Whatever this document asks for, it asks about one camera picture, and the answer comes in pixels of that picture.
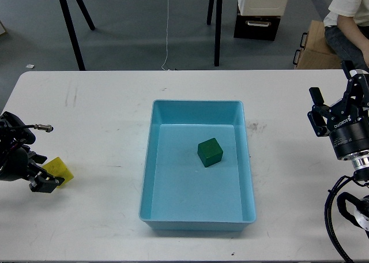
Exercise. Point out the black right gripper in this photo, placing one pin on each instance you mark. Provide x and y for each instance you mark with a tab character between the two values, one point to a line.
348	131

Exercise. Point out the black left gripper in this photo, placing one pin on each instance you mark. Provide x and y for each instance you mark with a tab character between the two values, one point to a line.
17	167

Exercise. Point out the yellow wooden cube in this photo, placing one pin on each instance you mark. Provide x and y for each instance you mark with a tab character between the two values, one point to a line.
57	167

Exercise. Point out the green wooden cube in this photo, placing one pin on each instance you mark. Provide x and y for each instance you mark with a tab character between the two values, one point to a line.
210	152

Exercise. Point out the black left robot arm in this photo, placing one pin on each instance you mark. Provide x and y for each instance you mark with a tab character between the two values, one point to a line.
15	134

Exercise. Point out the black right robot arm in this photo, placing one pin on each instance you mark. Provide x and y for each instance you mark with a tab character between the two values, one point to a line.
354	209

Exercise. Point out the white plastic appliance box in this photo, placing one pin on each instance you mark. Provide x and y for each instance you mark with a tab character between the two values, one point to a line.
262	7

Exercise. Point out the seated person white shirt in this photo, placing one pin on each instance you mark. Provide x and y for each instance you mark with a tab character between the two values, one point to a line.
346	31

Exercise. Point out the black storage crate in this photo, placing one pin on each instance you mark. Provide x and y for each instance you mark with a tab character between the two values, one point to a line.
256	27

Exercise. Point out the light blue plastic bin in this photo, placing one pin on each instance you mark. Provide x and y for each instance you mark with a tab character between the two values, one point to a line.
178	192

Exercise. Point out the black tripod legs right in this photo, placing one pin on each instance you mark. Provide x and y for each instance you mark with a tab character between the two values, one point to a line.
216	5

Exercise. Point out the cardboard box with handles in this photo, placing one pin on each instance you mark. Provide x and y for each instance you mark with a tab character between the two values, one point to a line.
314	52

